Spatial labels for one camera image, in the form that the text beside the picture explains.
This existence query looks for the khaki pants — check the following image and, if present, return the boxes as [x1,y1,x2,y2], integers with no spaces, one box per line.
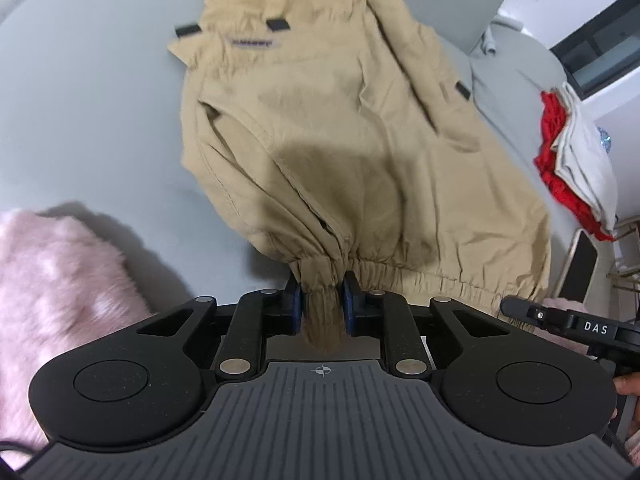
[167,0,553,356]

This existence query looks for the grey sofa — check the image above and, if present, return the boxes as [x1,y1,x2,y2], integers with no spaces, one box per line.
[0,0,583,311]

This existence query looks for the off-white folded garment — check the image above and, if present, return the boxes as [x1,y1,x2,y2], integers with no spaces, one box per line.
[550,82,619,233]

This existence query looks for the smartphone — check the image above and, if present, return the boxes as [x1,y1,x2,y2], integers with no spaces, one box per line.
[556,228,600,303]

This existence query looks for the person's right hand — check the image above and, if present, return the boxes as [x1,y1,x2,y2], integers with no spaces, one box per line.
[612,374,640,422]

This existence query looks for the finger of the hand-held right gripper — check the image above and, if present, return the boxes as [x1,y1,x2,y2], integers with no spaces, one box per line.
[500,296,572,334]

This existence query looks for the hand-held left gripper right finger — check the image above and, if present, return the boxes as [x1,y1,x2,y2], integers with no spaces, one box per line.
[340,271,512,380]

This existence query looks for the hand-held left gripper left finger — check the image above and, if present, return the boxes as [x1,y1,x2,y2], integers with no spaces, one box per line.
[136,276,305,380]

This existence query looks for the red garment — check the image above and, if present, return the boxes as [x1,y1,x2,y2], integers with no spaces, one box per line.
[532,89,616,242]

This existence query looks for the dark window frame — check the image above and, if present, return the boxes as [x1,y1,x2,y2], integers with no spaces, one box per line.
[550,0,640,97]

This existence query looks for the wooden chair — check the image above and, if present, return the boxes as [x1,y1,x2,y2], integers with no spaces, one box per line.
[606,220,640,311]

